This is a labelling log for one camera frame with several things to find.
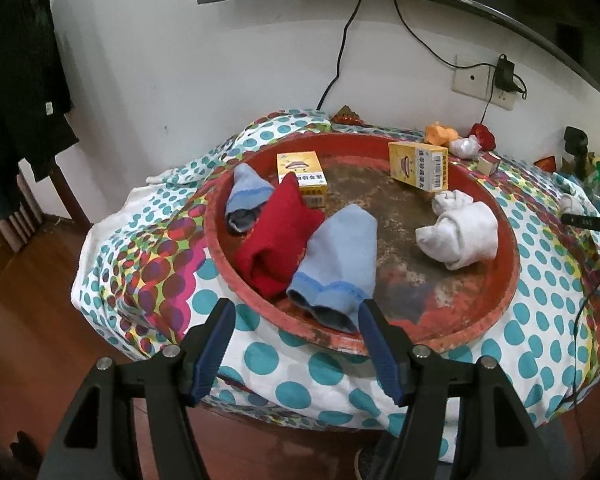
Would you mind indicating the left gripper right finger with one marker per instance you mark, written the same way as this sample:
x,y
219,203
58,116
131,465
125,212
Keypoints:
x,y
389,349

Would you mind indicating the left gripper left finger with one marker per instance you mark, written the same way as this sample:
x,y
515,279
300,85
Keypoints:
x,y
205,346

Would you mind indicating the light blue sock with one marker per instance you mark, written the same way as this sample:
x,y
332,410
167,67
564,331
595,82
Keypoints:
x,y
338,270

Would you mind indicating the white sock ball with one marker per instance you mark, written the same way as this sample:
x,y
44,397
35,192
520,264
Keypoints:
x,y
461,237

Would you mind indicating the yellow box with barcode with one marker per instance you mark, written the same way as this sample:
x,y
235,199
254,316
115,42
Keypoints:
x,y
420,165

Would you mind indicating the yellow box with cartoon face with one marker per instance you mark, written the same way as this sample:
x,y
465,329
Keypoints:
x,y
309,173

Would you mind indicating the polka dot bed sheet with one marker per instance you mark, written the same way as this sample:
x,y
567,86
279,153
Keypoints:
x,y
146,277

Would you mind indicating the red sock in tray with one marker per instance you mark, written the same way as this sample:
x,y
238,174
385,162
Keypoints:
x,y
271,252

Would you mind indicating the round red tray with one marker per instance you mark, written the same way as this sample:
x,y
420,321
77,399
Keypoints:
x,y
435,306

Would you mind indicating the white rolled sock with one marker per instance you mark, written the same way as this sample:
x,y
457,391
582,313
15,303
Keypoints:
x,y
450,200

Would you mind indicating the blue sock in tray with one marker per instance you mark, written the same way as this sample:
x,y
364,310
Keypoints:
x,y
247,196

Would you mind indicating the small red gold box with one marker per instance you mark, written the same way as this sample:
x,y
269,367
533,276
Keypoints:
x,y
488,163

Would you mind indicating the orange pig toy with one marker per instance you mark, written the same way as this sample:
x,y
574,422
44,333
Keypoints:
x,y
440,135

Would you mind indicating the small red pouch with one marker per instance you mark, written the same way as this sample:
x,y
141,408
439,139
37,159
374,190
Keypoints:
x,y
484,136

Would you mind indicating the red gold wrapper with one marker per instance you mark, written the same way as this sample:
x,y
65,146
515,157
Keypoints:
x,y
348,117

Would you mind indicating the red envelope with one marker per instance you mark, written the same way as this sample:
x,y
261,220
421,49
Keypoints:
x,y
547,163

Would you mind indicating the black power adapter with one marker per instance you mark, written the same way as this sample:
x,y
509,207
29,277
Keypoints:
x,y
504,75

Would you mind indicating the dark hanging clothes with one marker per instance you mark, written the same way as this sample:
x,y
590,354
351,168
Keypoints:
x,y
34,97

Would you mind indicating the white wall socket plate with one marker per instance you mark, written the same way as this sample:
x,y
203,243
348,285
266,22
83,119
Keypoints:
x,y
475,79

